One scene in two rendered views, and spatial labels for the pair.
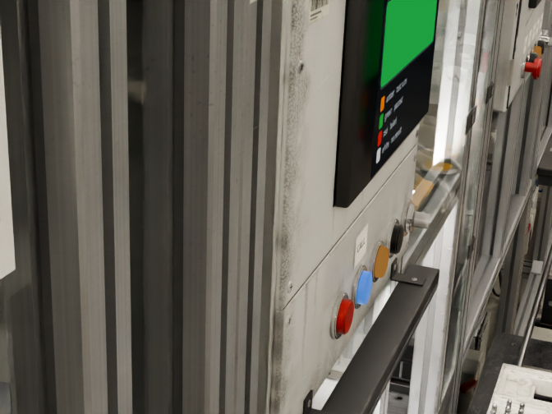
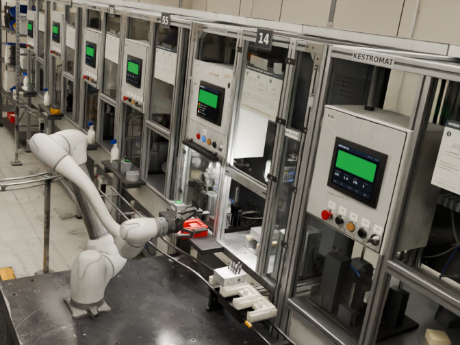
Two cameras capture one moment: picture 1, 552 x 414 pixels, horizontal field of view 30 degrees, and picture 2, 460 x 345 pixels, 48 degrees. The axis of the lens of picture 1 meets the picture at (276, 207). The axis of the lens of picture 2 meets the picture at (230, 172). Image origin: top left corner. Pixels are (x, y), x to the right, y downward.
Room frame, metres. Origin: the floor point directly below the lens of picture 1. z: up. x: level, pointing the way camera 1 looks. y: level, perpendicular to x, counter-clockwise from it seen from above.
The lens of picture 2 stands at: (2.62, -2.21, 2.10)
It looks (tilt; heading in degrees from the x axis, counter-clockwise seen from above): 17 degrees down; 127
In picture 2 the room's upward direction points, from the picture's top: 7 degrees clockwise
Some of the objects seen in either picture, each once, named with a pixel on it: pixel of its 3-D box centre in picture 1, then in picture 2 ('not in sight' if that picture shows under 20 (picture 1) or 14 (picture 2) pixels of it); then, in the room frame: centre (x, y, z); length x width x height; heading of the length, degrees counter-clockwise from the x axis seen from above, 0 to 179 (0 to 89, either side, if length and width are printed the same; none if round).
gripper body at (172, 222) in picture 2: not in sight; (174, 224); (1.10, -0.56, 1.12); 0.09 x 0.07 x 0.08; 71
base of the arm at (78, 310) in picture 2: not in sight; (88, 302); (0.87, -0.84, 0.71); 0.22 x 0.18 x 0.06; 161
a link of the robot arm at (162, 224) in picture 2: not in sight; (159, 226); (1.08, -0.62, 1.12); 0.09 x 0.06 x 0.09; 161
